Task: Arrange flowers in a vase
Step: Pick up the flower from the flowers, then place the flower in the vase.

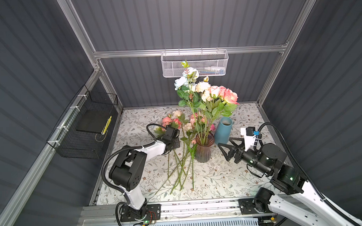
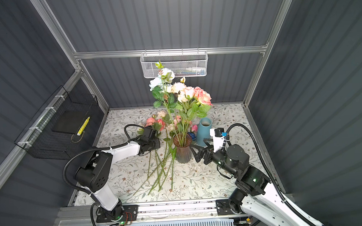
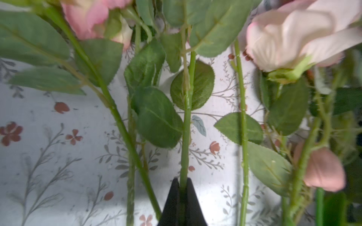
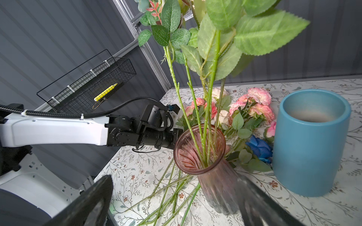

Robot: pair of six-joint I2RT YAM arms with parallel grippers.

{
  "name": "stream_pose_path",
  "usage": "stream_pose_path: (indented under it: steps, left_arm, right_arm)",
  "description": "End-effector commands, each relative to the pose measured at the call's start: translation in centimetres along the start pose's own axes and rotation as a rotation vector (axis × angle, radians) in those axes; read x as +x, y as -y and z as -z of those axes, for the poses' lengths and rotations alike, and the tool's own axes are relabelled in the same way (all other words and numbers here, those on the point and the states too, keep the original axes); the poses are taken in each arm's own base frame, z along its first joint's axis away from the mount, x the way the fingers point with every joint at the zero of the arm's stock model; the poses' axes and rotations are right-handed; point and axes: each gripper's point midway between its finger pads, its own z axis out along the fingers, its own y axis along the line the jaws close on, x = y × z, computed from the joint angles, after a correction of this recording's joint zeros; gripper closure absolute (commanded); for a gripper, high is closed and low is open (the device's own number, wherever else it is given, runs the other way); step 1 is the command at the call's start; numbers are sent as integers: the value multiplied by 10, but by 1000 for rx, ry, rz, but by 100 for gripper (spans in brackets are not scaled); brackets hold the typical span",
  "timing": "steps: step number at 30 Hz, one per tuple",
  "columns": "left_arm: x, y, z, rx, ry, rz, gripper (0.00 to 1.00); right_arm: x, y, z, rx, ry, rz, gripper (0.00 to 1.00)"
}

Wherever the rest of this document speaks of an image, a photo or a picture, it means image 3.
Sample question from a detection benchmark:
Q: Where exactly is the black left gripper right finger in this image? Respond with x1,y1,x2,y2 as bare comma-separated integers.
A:
185,178,207,226

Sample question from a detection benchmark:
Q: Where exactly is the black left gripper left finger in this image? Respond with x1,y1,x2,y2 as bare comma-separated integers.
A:
158,178,180,226

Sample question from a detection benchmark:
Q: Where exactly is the pink bud spray stem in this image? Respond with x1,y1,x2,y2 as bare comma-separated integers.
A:
124,0,264,198

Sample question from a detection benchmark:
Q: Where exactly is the small pink flower spray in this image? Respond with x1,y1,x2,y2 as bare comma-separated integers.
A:
248,48,362,226

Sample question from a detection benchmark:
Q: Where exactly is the blue flower stem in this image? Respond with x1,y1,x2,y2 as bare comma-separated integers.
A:
1,1,162,219

